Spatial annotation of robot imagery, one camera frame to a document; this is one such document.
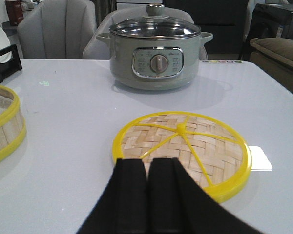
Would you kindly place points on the olive sofa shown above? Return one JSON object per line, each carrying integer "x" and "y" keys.
{"x": 275, "y": 57}

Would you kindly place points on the black dish rack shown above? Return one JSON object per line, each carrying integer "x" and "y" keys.
{"x": 12, "y": 65}

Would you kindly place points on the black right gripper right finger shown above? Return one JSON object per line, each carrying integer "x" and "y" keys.
{"x": 177, "y": 205}

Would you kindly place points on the grey-green electric cooking pot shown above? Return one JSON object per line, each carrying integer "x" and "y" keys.
{"x": 154, "y": 64}

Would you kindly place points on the yellow woven bamboo steamer lid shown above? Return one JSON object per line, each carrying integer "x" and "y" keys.
{"x": 214, "y": 154}

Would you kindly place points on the black box on sofa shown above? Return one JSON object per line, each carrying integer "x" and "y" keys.
{"x": 268, "y": 21}

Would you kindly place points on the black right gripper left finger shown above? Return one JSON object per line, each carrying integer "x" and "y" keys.
{"x": 122, "y": 208}

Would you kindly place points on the red box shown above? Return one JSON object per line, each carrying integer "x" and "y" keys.
{"x": 14, "y": 11}

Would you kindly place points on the glass pot lid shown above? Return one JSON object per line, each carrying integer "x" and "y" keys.
{"x": 156, "y": 25}

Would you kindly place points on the bamboo steamer drawer yellow rim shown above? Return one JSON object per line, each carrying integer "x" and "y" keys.
{"x": 12, "y": 123}

